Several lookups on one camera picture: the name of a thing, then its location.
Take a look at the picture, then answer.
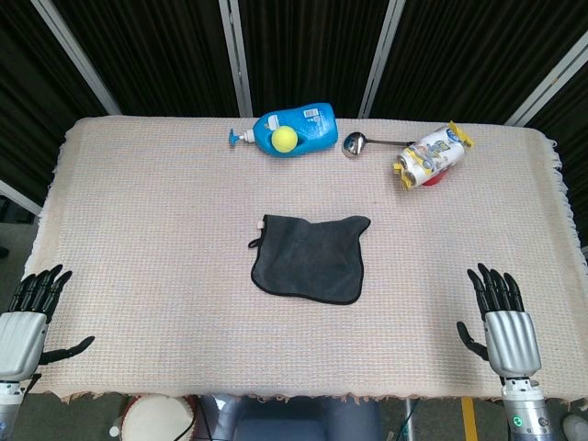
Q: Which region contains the blue pump bottle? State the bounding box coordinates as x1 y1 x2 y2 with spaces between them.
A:
229 102 340 159

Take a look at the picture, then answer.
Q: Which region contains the yellow white snack package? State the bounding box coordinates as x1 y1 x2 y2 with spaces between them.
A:
392 119 476 192

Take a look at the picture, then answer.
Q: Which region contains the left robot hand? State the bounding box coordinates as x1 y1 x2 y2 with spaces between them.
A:
0 264 96 382

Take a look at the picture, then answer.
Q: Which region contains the beige woven tablecloth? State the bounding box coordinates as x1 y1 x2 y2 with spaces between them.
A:
22 115 581 405

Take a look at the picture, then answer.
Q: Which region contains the yellow tennis ball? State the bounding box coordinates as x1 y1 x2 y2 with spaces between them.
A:
270 125 299 153

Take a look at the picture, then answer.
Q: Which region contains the white round stool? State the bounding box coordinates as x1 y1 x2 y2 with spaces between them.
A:
119 395 197 441

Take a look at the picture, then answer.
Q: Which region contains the grey metal partition post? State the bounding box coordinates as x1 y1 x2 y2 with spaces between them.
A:
218 0 254 119
0 178 43 218
503 32 588 128
30 0 123 116
357 0 407 119

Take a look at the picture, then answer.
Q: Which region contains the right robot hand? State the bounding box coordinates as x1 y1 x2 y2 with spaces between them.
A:
456 263 542 380

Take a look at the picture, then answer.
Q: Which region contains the red fabric with black trim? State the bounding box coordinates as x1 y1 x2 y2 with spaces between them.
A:
248 213 372 305

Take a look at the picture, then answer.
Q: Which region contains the white shoe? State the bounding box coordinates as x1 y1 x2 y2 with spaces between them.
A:
562 414 588 441

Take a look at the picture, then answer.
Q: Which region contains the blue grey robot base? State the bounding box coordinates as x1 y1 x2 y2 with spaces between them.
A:
197 393 382 441

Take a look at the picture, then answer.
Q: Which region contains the metal ladle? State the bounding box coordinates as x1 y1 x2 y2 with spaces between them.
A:
340 130 417 160

